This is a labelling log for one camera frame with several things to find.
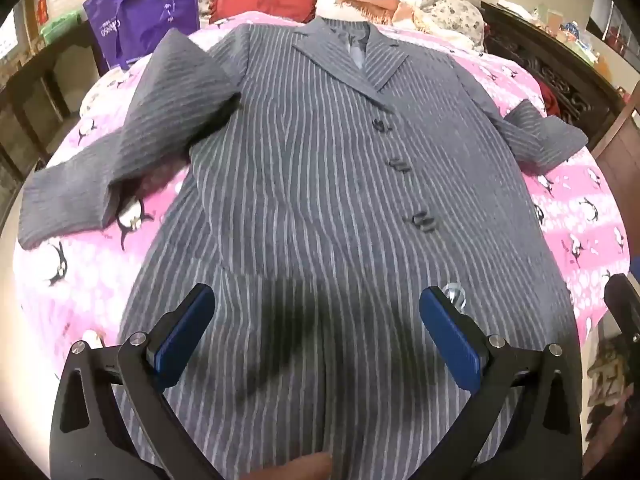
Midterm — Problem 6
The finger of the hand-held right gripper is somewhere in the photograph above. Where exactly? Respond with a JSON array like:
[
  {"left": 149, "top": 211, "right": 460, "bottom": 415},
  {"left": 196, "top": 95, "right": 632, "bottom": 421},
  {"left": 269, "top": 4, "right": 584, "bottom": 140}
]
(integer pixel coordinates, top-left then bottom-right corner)
[{"left": 604, "top": 274, "right": 640, "bottom": 343}]

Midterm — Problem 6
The pink penguin blanket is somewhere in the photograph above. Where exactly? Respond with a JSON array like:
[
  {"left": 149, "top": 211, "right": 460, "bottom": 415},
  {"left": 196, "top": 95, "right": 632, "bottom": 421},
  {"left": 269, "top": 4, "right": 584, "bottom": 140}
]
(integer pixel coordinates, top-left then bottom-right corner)
[{"left": 12, "top": 10, "right": 628, "bottom": 411}]

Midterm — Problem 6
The wooden chair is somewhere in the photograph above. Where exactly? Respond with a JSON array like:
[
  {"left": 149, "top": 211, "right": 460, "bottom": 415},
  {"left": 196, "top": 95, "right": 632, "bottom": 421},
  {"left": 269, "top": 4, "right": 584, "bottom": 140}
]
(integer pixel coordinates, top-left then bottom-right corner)
[{"left": 592, "top": 95, "right": 640, "bottom": 196}]

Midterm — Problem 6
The grey striped coat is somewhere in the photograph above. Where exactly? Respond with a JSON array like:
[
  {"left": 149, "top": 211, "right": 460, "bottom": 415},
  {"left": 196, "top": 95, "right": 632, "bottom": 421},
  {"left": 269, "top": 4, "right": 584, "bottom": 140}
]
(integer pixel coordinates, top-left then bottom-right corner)
[{"left": 17, "top": 17, "right": 591, "bottom": 480}]

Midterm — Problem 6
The purple bag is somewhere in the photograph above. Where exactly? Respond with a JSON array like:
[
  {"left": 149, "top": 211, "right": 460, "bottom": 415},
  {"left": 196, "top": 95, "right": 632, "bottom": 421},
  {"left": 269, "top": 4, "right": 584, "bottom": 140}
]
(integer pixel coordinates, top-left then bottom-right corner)
[{"left": 82, "top": 0, "right": 201, "bottom": 68}]

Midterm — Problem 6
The green bag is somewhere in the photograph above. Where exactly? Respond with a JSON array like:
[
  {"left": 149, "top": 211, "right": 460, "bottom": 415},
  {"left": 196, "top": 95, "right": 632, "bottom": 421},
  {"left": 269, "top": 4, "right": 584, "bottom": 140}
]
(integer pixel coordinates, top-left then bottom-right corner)
[{"left": 40, "top": 10, "right": 83, "bottom": 46}]

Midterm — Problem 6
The red cloth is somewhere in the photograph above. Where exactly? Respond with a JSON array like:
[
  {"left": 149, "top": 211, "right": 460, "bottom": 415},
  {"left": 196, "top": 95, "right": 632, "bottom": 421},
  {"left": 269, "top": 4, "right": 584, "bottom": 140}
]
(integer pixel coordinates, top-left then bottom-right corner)
[{"left": 540, "top": 80, "right": 563, "bottom": 118}]

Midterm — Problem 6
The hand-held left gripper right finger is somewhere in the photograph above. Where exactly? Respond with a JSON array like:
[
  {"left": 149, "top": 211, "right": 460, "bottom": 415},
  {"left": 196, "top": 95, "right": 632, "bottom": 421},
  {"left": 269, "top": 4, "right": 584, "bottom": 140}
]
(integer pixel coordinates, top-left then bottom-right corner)
[{"left": 419, "top": 286, "right": 585, "bottom": 480}]

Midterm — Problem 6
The orange fringed cloth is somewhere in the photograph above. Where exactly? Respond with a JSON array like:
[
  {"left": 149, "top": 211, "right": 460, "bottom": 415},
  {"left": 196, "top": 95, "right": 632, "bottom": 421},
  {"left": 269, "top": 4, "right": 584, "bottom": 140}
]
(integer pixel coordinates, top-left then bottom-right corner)
[{"left": 335, "top": 0, "right": 441, "bottom": 31}]

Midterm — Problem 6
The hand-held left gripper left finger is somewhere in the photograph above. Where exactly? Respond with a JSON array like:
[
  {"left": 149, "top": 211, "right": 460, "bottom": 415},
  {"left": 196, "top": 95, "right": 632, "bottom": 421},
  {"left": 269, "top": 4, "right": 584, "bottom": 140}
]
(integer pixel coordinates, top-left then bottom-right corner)
[{"left": 49, "top": 283, "right": 226, "bottom": 480}]

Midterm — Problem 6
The dark carved wooden headboard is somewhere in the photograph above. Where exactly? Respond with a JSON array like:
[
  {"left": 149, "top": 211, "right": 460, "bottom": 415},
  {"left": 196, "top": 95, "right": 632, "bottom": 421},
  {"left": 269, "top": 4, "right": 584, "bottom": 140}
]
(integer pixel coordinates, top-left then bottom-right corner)
[{"left": 480, "top": 0, "right": 626, "bottom": 136}]

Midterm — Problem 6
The dark wooden table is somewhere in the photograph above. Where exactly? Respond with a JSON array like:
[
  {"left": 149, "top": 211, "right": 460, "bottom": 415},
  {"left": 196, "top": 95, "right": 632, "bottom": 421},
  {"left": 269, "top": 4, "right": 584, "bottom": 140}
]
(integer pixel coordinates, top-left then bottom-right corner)
[{"left": 0, "top": 20, "right": 108, "bottom": 161}]

